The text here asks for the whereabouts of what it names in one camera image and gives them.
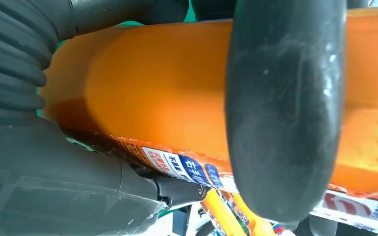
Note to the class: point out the dark blue tablet case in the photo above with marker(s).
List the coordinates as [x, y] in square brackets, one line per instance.
[181, 224]

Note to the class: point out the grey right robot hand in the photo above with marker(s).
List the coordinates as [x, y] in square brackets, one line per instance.
[283, 114]

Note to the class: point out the white table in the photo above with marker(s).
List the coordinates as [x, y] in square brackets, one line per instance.
[163, 228]

